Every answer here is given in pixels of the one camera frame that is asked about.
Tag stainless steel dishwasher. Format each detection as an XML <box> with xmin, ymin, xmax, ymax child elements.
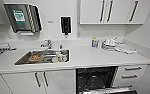
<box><xmin>75</xmin><ymin>65</ymin><xmax>139</xmax><ymax>94</ymax></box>

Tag small chrome sink pump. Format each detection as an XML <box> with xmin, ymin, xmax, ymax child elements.
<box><xmin>58</xmin><ymin>43</ymin><xmax>64</xmax><ymax>51</ymax></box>

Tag white cup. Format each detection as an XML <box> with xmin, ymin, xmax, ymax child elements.
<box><xmin>55</xmin><ymin>52</ymin><xmax>67</xmax><ymax>63</ymax></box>

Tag small dish soap bottle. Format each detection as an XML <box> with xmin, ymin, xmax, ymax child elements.
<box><xmin>91</xmin><ymin>37</ymin><xmax>98</xmax><ymax>48</ymax></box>

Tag chrome sink faucet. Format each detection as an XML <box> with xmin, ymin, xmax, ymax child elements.
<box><xmin>39</xmin><ymin>38</ymin><xmax>54</xmax><ymax>51</ymax></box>

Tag orange brown bowl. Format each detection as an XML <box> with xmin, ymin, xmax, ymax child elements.
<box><xmin>28</xmin><ymin>52</ymin><xmax>42</xmax><ymax>63</ymax></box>

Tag white base cabinet two doors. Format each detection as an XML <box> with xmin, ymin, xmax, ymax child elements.
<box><xmin>0</xmin><ymin>69</ymin><xmax>77</xmax><ymax>94</ymax></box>

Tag white folded cloth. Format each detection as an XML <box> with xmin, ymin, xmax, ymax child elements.
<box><xmin>115</xmin><ymin>44</ymin><xmax>138</xmax><ymax>55</ymax></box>

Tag stainless steel sink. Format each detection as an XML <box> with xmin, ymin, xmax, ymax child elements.
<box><xmin>14</xmin><ymin>49</ymin><xmax>71</xmax><ymax>66</ymax></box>

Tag steel paper towel dispenser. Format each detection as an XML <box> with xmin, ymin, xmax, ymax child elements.
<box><xmin>3</xmin><ymin>3</ymin><xmax>43</xmax><ymax>36</ymax></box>

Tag cluttered dish drying rack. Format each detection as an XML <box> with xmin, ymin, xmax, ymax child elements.
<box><xmin>0</xmin><ymin>42</ymin><xmax>17</xmax><ymax>61</ymax></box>

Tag black wall soap dispenser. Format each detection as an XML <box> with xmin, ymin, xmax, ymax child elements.
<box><xmin>59</xmin><ymin>15</ymin><xmax>72</xmax><ymax>36</ymax></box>

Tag small wall label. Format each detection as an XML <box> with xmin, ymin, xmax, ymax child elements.
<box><xmin>46</xmin><ymin>20</ymin><xmax>55</xmax><ymax>25</ymax></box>

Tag white wall cabinet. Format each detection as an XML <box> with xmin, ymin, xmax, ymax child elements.
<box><xmin>78</xmin><ymin>0</ymin><xmax>149</xmax><ymax>26</ymax></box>

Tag white drawer stack wide handles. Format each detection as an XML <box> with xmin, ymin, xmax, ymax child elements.
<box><xmin>112</xmin><ymin>63</ymin><xmax>148</xmax><ymax>89</ymax></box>

